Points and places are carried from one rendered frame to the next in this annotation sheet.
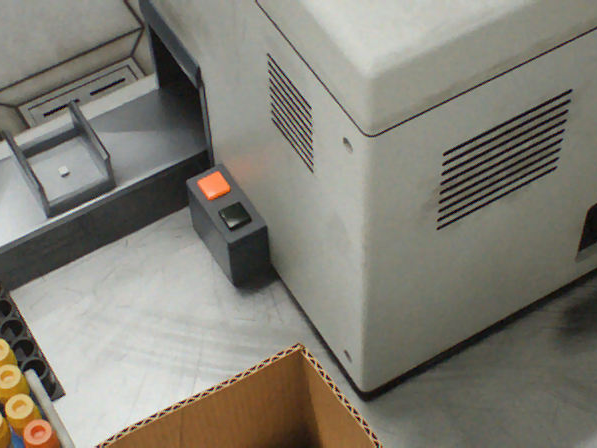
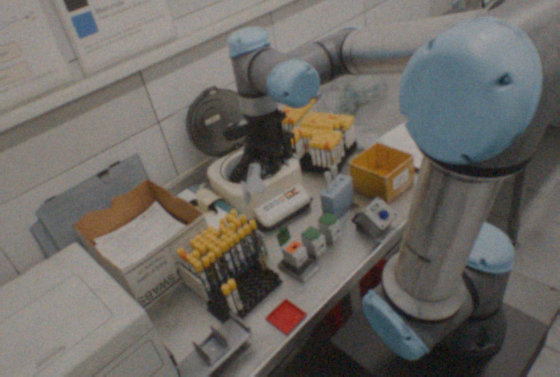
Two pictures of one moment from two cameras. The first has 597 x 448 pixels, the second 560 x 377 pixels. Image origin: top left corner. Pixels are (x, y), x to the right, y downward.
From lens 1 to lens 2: 1.20 m
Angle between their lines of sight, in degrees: 91
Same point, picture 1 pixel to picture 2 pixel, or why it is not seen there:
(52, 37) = not seen: outside the picture
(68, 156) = (213, 355)
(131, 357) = (191, 323)
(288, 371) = (127, 272)
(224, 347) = (166, 334)
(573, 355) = not seen: hidden behind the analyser
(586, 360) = not seen: hidden behind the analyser
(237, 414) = (141, 269)
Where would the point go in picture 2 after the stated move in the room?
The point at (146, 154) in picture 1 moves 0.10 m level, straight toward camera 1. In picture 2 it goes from (188, 364) to (175, 329)
